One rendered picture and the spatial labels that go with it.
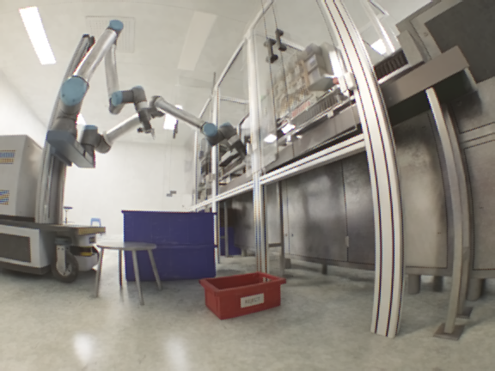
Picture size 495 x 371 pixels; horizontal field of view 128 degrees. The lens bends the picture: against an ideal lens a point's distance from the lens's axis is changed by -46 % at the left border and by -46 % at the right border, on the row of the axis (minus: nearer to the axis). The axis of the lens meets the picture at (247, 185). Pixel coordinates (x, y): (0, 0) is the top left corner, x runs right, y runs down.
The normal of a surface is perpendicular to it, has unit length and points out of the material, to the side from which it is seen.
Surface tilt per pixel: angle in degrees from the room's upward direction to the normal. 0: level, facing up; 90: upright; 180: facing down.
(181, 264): 90
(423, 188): 90
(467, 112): 90
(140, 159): 90
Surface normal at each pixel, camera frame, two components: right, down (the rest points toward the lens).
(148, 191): 0.42, -0.17
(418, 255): -0.91, -0.04
